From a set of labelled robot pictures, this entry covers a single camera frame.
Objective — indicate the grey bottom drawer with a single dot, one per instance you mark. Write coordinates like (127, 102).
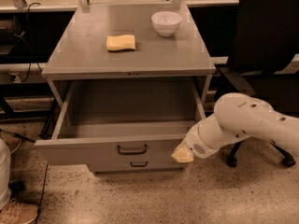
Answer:
(136, 166)

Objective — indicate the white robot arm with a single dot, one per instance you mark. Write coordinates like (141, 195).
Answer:
(237, 117)

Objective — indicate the grey top drawer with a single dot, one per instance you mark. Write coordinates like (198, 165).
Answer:
(118, 120)

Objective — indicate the white bowl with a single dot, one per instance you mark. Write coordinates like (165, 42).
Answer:
(166, 23)

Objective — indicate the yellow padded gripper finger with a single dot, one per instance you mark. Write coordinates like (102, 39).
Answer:
(182, 153)

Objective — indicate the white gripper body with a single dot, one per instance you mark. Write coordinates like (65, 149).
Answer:
(195, 143)

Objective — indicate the black tripod leg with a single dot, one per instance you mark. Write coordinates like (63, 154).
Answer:
(16, 135)

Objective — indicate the tan sneaker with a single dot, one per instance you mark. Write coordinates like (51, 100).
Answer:
(18, 213)

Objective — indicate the white power outlet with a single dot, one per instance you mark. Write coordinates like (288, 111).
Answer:
(15, 77)

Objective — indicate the grey metal drawer cabinet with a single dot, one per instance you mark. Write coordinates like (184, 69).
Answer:
(82, 54)

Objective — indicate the black office chair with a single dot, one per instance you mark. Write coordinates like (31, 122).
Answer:
(266, 39)

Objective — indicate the white trouser leg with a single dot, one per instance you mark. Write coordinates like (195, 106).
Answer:
(5, 159)

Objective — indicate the yellow sponge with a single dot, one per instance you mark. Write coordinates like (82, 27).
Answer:
(120, 42)

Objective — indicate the grey drawer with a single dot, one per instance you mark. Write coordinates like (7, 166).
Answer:
(118, 120)
(136, 166)

